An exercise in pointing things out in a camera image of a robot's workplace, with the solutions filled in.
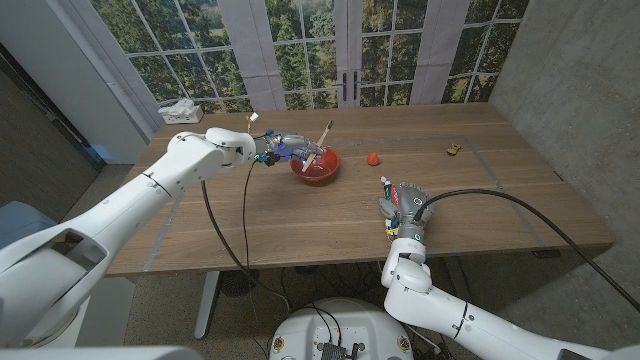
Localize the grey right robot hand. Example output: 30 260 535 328
378 182 435 227

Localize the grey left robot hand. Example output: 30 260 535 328
253 130 329 168

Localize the toothpaste tube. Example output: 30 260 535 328
379 175 401 209

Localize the wooden toothbrush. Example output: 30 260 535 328
301 120 335 174

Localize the red bowl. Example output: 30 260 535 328
290 145 341 183

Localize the printed window backdrop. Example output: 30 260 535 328
89 0 531 114

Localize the white power strip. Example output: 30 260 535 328
162 105 205 125

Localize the crumpled white tissue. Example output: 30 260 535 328
157 97 197 117

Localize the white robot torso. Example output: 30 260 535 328
268 297 414 360

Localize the round black fan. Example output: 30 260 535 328
219 268 260 299

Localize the white table leg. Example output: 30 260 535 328
193 270 221 341

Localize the blue bin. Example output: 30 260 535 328
0 200 56 251

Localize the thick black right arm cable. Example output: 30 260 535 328
412 188 640 314

